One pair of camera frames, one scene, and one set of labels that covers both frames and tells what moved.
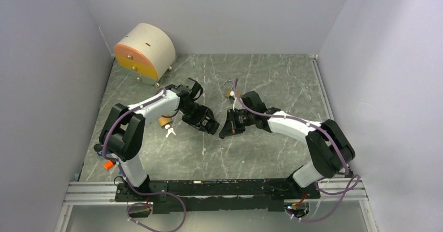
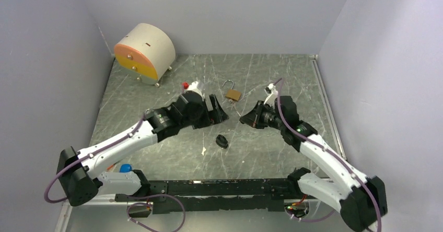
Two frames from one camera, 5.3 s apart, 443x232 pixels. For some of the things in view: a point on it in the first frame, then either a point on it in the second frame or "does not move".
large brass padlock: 231,92 does not move
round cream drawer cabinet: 146,52 does not move
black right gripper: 230,127 → 252,118
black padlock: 212,126 → 221,141
